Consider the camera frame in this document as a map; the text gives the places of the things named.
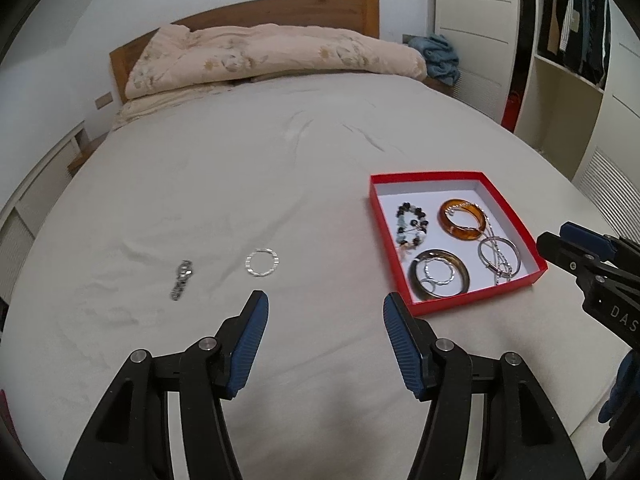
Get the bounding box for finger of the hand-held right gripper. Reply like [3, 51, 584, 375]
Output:
[559, 222, 640, 263]
[536, 231, 608, 281]

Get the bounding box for wooden headboard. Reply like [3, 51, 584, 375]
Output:
[109, 0, 381, 106]

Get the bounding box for white open shelf unit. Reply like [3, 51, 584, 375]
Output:
[515, 0, 640, 181]

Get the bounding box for small silver bracelet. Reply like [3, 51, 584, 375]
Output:
[426, 256, 458, 285]

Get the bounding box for beige pillow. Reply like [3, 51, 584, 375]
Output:
[112, 80, 236, 128]

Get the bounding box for bed with white sheet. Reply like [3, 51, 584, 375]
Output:
[0, 67, 640, 480]

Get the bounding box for black and white beaded bracelet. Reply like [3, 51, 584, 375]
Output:
[395, 202, 431, 253]

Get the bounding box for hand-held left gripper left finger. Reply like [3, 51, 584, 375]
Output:
[62, 290, 270, 480]

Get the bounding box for red cardboard box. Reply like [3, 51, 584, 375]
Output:
[369, 171, 549, 318]

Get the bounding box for white wardrobe door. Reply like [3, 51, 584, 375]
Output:
[432, 0, 521, 126]

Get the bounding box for amber bangle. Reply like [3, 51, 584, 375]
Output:
[439, 199, 488, 245]

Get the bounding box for silver chain necklace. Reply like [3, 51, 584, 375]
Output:
[447, 202, 516, 286]

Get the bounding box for blue cloth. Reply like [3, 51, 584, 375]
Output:
[407, 34, 461, 86]

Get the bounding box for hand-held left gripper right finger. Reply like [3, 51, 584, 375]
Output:
[382, 291, 588, 480]

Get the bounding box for thin silver bangle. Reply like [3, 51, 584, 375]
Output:
[477, 236, 522, 276]

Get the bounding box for beige floral quilt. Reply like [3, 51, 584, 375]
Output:
[124, 24, 428, 101]

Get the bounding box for white louvered panel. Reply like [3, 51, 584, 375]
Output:
[572, 147, 640, 231]

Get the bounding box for dark brown bangle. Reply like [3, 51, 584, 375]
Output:
[407, 249, 472, 302]

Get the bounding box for short silver chain bracelet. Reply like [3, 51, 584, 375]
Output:
[171, 259, 195, 302]

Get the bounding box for hanging clothes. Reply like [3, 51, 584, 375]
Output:
[540, 0, 613, 86]

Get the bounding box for textured silver hoop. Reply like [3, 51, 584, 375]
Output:
[245, 247, 281, 278]

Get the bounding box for wooden nightstand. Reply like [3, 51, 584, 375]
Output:
[425, 75, 463, 100]
[66, 132, 108, 176]

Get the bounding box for red object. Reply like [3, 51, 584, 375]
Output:
[500, 87, 523, 133]

